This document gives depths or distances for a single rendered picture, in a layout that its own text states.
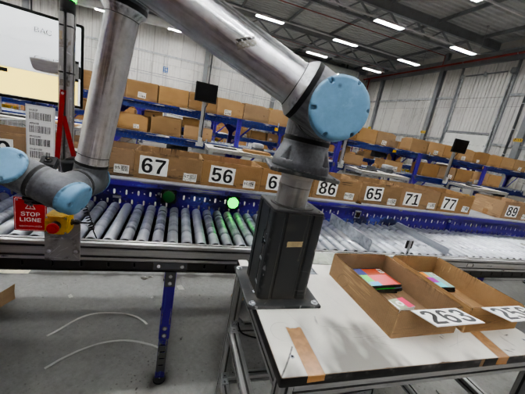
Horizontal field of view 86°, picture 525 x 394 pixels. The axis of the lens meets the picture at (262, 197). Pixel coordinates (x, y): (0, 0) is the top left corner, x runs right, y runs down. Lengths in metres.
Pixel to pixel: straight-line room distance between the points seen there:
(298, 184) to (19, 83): 1.03
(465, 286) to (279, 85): 1.24
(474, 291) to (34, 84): 1.92
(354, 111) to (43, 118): 1.02
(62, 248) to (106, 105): 0.66
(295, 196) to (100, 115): 0.61
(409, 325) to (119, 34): 1.19
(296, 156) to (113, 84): 0.55
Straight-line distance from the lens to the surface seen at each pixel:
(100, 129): 0.93
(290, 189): 0.91
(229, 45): 0.72
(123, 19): 0.93
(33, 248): 1.41
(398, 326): 1.05
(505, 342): 1.38
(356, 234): 1.83
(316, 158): 0.87
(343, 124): 0.70
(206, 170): 1.82
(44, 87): 1.36
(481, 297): 1.56
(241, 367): 1.25
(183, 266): 1.36
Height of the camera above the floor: 1.31
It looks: 14 degrees down
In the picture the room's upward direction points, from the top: 11 degrees clockwise
